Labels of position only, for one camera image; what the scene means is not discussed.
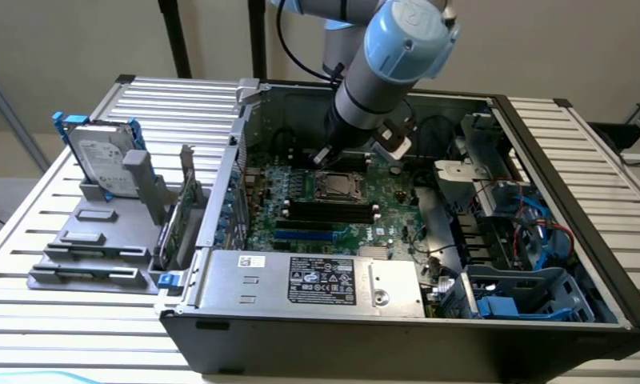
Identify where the red wire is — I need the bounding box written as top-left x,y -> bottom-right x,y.
473,182 -> 577,261

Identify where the green graphics card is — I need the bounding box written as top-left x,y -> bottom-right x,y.
152,144 -> 206,270

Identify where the silver power supply unit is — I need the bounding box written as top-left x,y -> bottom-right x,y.
195,249 -> 427,319

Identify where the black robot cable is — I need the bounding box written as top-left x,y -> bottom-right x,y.
274,0 -> 346,86

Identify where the blue grey plastic disk bay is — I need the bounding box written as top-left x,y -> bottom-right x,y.
461,264 -> 601,323

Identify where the grey square cpu chip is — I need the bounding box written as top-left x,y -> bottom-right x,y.
310,146 -> 335,167

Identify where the silver hard disk drive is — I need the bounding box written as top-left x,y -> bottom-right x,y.
67,122 -> 142,199

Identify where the black expansion slot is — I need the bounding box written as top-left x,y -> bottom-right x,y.
275,218 -> 337,232

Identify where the grey case corner clamp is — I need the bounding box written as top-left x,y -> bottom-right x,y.
235,78 -> 265,106

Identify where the blue sata wire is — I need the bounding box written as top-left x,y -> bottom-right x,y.
505,187 -> 559,273

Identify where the grey plastic parts rack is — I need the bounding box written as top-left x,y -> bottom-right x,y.
27,150 -> 216,296

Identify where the silver metal drive cage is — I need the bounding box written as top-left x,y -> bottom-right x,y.
434,113 -> 547,219

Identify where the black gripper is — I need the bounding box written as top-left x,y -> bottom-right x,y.
323,106 -> 379,162

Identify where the white black wrist camera box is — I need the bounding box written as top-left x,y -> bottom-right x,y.
371,122 -> 419,162

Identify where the black ram slot bank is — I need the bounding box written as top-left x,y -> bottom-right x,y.
334,152 -> 377,170
286,198 -> 377,224

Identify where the black metal post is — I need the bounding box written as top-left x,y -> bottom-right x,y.
156,0 -> 195,79
247,0 -> 270,81

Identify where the black open pc case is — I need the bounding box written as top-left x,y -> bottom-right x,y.
158,78 -> 640,376

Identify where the green motherboard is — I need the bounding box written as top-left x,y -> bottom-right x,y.
243,150 -> 461,289

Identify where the teal sheet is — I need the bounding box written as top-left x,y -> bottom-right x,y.
0,370 -> 84,384

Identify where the blue case latch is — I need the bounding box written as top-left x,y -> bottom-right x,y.
158,270 -> 186,290

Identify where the metal cpu socket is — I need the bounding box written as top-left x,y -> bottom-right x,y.
313,169 -> 369,202

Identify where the blue hard disk caddy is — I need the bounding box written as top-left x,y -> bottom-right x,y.
51,112 -> 151,203

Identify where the blue expansion slot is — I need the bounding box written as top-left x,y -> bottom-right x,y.
274,229 -> 337,242

